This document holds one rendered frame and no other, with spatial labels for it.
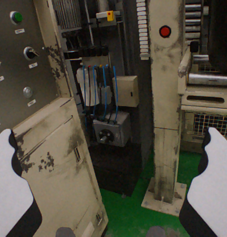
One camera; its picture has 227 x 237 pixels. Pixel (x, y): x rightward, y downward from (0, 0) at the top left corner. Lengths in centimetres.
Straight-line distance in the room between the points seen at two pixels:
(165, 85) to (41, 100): 50
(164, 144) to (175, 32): 53
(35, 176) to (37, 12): 49
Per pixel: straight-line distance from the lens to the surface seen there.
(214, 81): 70
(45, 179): 61
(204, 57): 97
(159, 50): 77
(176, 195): 135
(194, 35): 114
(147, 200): 135
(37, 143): 55
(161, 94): 82
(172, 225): 128
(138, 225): 127
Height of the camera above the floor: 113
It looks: 30 degrees down
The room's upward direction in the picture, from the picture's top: 9 degrees counter-clockwise
